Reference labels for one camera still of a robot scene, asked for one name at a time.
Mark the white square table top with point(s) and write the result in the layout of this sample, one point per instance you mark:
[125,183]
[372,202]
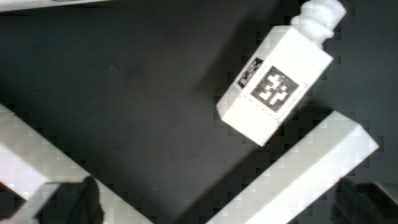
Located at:
[12,5]

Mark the white table leg with tag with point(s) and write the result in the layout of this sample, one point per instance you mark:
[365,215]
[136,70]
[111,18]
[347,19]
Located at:
[282,71]

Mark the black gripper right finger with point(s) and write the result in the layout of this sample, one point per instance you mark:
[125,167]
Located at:
[365,203]

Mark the white front fence rail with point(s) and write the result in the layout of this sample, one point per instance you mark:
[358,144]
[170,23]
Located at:
[35,164]

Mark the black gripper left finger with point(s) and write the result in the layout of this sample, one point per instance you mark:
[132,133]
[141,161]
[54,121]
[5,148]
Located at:
[77,203]

